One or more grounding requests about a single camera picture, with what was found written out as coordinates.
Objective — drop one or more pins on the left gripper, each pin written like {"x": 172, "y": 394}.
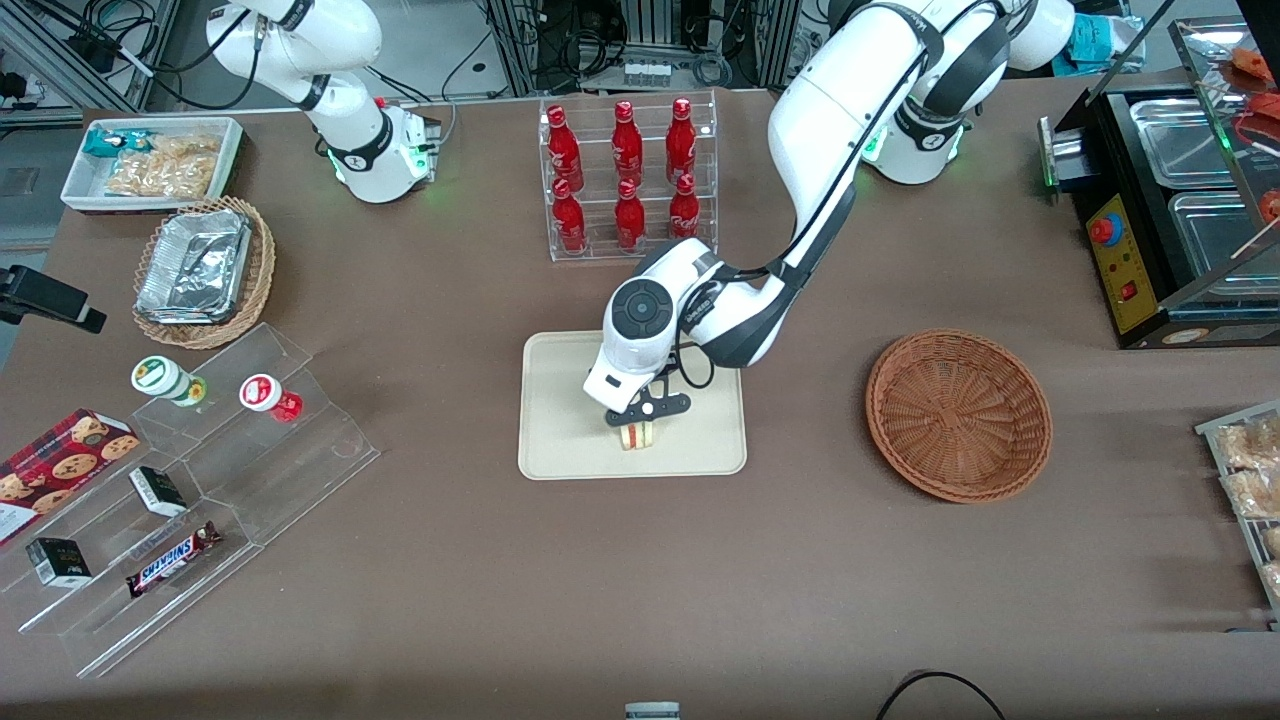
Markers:
{"x": 671, "y": 360}

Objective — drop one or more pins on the triangular sandwich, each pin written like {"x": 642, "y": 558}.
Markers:
{"x": 637, "y": 436}

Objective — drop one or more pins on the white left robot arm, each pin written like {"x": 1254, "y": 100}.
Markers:
{"x": 830, "y": 130}

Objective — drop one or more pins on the beige rectangular tray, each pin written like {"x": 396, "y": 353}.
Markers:
{"x": 560, "y": 440}

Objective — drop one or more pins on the dark brown round wicker basket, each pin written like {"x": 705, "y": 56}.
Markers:
{"x": 960, "y": 415}

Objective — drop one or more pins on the light brown wicker basket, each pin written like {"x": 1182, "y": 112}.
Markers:
{"x": 262, "y": 270}

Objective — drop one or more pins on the red cola bottle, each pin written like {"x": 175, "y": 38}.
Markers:
{"x": 684, "y": 212}
{"x": 569, "y": 222}
{"x": 681, "y": 142}
{"x": 627, "y": 145}
{"x": 630, "y": 220}
{"x": 563, "y": 150}

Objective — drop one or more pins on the clear acrylic bottle rack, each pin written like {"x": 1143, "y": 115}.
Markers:
{"x": 597, "y": 190}

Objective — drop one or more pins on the grey device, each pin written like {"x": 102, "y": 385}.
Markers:
{"x": 652, "y": 712}

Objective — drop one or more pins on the clear acrylic stepped shelf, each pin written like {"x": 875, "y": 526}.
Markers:
{"x": 290, "y": 470}

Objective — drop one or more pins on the white power strip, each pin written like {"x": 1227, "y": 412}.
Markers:
{"x": 647, "y": 72}

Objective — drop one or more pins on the red lid cup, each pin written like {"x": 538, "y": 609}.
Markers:
{"x": 262, "y": 392}

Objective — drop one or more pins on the stack of foil trays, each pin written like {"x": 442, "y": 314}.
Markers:
{"x": 195, "y": 265}

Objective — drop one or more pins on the green lid cup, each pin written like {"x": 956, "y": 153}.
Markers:
{"x": 160, "y": 376}

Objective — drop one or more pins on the small black box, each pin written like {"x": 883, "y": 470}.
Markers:
{"x": 58, "y": 562}
{"x": 158, "y": 490}

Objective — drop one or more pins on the Snickers bar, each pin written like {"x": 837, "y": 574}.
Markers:
{"x": 172, "y": 560}

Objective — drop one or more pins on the clear bag of fried snacks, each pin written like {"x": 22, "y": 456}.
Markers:
{"x": 190, "y": 147}
{"x": 160, "y": 178}

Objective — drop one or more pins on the black food warmer display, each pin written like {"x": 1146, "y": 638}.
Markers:
{"x": 1130, "y": 270}

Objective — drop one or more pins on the red chocolate chip cookie box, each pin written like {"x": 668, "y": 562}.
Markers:
{"x": 60, "y": 470}

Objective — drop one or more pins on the teal snack pack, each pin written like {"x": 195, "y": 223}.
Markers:
{"x": 105, "y": 142}

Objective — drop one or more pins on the white rectangular bin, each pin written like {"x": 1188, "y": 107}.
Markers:
{"x": 80, "y": 190}

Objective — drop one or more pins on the steel warmer pan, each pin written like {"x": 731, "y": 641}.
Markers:
{"x": 1215, "y": 240}
{"x": 1185, "y": 140}

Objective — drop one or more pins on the wrapped bread piece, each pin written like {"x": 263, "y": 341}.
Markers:
{"x": 1273, "y": 541}
{"x": 1255, "y": 445}
{"x": 1258, "y": 494}
{"x": 1273, "y": 578}

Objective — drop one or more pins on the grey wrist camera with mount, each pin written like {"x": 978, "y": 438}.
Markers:
{"x": 652, "y": 407}

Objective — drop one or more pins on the aluminium frame rack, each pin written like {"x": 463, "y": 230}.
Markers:
{"x": 515, "y": 50}

